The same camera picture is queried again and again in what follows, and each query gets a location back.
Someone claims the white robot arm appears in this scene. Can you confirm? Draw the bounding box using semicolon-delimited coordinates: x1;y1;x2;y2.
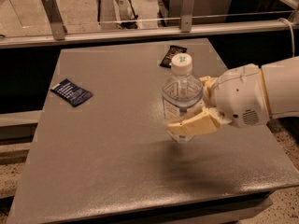
167;57;299;136

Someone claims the black rxbar chocolate wrapper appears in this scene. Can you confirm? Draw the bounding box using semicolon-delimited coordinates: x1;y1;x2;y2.
160;45;187;68

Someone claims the right metal rail bracket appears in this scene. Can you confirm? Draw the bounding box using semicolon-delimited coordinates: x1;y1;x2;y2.
180;0;195;33

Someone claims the blue snack bar wrapper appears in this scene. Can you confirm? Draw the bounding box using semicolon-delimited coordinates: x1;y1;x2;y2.
50;78;93;107

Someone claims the left metal rail bracket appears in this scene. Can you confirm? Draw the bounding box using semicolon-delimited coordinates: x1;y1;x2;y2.
41;0;67;40

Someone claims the metal rail bracket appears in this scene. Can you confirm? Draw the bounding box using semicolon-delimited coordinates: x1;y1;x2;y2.
180;0;195;33
41;0;67;40

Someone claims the horizontal metal rail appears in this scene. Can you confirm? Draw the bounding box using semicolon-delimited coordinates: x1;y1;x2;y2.
0;20;289;49

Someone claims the clear plastic water bottle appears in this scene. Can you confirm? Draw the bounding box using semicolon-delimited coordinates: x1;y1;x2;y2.
162;52;205;144

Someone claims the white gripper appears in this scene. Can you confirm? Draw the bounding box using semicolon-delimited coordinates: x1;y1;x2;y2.
167;64;270;136

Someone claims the white cable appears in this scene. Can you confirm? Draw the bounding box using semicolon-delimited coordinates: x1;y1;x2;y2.
278;17;296;58

